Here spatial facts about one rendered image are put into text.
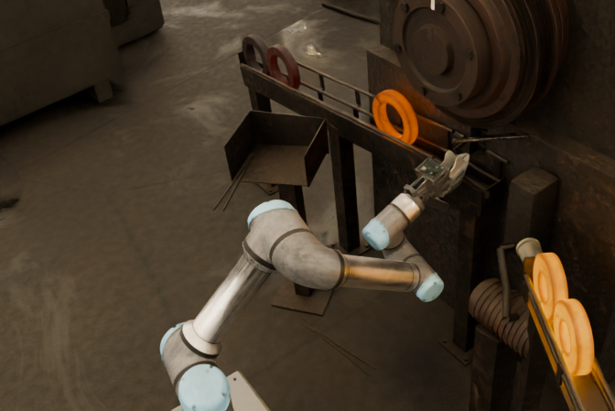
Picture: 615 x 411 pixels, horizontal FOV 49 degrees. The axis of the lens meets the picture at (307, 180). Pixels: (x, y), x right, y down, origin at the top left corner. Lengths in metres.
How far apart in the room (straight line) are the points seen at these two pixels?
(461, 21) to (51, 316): 1.91
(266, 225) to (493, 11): 0.69
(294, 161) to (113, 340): 0.96
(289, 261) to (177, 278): 1.27
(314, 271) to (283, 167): 0.71
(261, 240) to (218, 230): 1.32
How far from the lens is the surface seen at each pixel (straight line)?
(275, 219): 1.55
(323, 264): 1.50
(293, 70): 2.48
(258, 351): 2.41
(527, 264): 1.68
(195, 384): 1.67
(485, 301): 1.84
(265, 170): 2.15
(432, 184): 1.79
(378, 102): 2.10
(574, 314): 1.47
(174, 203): 3.07
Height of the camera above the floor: 1.89
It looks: 38 degrees down
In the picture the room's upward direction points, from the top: 7 degrees counter-clockwise
